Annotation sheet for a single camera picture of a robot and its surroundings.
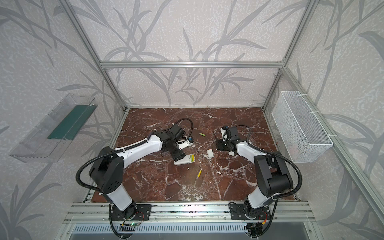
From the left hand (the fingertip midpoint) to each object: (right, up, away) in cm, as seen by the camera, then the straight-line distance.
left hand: (182, 148), depth 89 cm
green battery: (+12, +7, +16) cm, 21 cm away
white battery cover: (+18, -5, +7) cm, 19 cm away
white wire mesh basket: (+54, +9, -27) cm, 61 cm away
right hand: (+23, +4, +6) cm, 24 cm away
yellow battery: (+10, -15, -3) cm, 18 cm away
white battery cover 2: (+31, -5, +7) cm, 32 cm away
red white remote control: (+4, -7, +2) cm, 8 cm away
